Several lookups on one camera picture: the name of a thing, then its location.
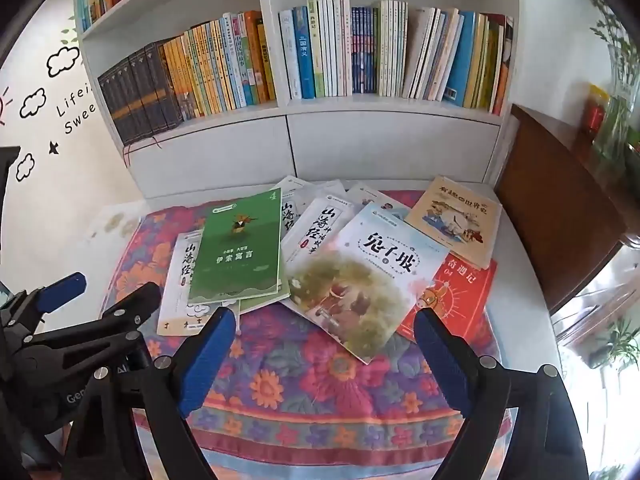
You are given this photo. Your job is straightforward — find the row of white and blue books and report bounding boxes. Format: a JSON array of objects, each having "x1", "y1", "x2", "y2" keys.
[{"x1": 278, "y1": 0, "x2": 515, "y2": 116}]

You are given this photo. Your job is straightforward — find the dark green paperback book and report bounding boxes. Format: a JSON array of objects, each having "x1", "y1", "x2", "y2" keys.
[{"x1": 187, "y1": 188, "x2": 284, "y2": 307}]

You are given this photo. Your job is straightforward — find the glass vase with green plant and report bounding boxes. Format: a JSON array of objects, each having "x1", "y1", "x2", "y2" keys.
[{"x1": 587, "y1": 0, "x2": 640, "y2": 171}]

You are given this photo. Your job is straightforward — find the white bookshelf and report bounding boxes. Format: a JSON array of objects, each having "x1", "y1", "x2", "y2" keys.
[{"x1": 74, "y1": 0, "x2": 521, "y2": 201}]

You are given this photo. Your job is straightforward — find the white book with monkey figure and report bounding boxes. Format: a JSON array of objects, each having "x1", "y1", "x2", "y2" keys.
[{"x1": 272, "y1": 175, "x2": 321, "y2": 246}]

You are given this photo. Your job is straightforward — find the green book with clock picture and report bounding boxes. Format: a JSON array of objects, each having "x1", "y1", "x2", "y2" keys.
[{"x1": 217, "y1": 240, "x2": 292, "y2": 314}]

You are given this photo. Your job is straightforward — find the white book with running figure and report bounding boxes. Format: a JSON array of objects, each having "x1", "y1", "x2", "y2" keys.
[{"x1": 280, "y1": 197, "x2": 362, "y2": 273}]

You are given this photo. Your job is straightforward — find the green potted plant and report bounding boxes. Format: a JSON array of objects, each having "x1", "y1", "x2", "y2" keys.
[{"x1": 590, "y1": 317, "x2": 640, "y2": 371}]

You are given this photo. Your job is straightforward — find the red book with sun picture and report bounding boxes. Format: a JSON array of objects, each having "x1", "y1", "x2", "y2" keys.
[{"x1": 395, "y1": 259, "x2": 498, "y2": 343}]

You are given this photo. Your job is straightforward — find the tan book with clock picture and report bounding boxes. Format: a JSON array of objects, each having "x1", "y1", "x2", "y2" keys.
[{"x1": 404, "y1": 176, "x2": 502, "y2": 270}]

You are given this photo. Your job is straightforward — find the brown wooden cabinet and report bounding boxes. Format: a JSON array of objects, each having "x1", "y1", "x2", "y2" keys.
[{"x1": 495, "y1": 104, "x2": 640, "y2": 313}]

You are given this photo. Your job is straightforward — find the white book with girl figure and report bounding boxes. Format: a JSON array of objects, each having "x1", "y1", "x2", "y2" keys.
[{"x1": 156, "y1": 232, "x2": 242, "y2": 337}]

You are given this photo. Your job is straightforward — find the red string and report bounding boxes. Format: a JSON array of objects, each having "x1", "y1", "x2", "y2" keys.
[{"x1": 120, "y1": 135, "x2": 163, "y2": 168}]

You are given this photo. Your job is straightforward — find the pale blue book with rabbits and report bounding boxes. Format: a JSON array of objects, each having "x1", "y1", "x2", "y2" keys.
[{"x1": 282, "y1": 203, "x2": 451, "y2": 365}]

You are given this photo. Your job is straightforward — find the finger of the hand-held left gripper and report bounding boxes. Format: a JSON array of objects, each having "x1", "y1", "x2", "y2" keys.
[
  {"x1": 25, "y1": 283, "x2": 164, "y2": 369},
  {"x1": 2, "y1": 273, "x2": 89, "y2": 334}
]

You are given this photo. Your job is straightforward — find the floral blanket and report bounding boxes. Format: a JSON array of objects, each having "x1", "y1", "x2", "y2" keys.
[{"x1": 97, "y1": 189, "x2": 511, "y2": 466}]

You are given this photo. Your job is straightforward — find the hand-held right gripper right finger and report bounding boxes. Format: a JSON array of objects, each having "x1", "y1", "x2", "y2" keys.
[{"x1": 414, "y1": 306, "x2": 591, "y2": 480}]

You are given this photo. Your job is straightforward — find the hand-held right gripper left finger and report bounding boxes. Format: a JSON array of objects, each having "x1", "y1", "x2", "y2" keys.
[{"x1": 62, "y1": 306, "x2": 237, "y2": 480}]

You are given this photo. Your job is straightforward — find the black lettering wall decal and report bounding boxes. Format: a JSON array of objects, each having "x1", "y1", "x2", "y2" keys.
[{"x1": 54, "y1": 82, "x2": 98, "y2": 136}]

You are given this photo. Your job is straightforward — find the white book with yellow-robed figure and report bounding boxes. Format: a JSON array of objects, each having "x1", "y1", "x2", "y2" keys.
[{"x1": 345, "y1": 183, "x2": 426, "y2": 228}]

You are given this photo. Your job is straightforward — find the red and yellow jar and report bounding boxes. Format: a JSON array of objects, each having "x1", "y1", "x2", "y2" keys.
[{"x1": 582, "y1": 85, "x2": 611, "y2": 136}]

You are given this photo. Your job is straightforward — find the green leaf wall decal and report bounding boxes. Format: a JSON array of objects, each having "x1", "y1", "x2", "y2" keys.
[{"x1": 52, "y1": 17, "x2": 81, "y2": 48}]

